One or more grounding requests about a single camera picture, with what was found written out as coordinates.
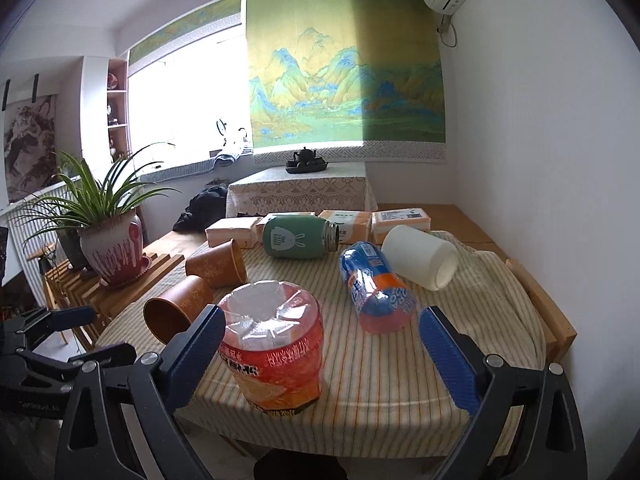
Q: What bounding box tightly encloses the striped tablecloth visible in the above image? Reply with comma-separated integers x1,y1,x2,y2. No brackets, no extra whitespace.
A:
95,230,547,459

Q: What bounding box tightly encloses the black teapot on tray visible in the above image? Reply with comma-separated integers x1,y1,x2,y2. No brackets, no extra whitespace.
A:
285,146,329,175

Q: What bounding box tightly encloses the blue towel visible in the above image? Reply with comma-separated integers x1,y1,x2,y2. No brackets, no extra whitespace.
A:
212,145,254,169

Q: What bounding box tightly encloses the pink wall shelf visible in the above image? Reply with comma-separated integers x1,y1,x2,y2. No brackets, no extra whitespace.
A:
106,57,132,166

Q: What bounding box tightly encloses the green landscape window valance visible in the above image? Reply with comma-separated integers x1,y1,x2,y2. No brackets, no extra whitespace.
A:
127,0,246,66

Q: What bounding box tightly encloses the black cloth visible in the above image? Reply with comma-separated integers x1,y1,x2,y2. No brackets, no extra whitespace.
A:
172,186,230,234

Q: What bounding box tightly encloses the air conditioner cable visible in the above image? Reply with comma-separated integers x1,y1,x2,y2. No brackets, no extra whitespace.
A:
437,12,459,49

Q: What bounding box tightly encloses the red printed plastic cup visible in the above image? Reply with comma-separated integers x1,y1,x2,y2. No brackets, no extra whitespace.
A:
216,280,326,418

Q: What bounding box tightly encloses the white plastic cup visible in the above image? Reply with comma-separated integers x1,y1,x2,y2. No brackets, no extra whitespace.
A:
381,224,458,291

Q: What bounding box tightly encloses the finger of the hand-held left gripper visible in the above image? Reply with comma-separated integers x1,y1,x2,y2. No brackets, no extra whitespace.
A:
0,306,97,348
15,342,137,376

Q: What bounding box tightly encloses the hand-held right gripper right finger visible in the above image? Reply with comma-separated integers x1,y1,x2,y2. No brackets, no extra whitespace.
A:
418,306,589,480

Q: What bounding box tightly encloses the brown paper cup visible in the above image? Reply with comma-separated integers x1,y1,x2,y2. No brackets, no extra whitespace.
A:
143,275,216,346
185,238,249,289

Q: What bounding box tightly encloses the blue patterned windowsill mat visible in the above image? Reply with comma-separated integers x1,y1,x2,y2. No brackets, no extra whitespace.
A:
137,157,221,184

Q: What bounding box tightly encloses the ink painting wall scroll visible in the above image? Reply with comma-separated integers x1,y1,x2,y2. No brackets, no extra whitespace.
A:
2,92,59,204

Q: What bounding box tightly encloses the small table with lace cloth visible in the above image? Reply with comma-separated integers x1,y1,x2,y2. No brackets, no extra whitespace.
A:
226,162,379,219

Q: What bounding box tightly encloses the spider plant in pink pot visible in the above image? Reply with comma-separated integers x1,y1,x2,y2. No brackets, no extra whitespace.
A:
10,142,182,289

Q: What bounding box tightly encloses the dark plant pot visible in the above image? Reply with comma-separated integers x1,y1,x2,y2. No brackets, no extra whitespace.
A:
55,227,89,270

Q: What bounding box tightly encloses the green landscape wall hanging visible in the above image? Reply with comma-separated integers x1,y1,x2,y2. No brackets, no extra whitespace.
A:
242,0,449,166

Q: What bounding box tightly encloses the wooden slatted rack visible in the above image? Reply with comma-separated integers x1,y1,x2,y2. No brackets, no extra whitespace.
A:
42,250,186,352

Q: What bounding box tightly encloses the blue orange plastic bottle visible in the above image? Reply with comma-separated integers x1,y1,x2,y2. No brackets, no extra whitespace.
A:
339,241,418,335

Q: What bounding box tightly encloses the green thermos flask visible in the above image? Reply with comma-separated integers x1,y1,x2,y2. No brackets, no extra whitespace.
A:
262,213,341,260

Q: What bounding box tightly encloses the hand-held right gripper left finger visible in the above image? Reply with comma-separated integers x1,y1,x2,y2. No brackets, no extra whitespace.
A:
54,304,227,480

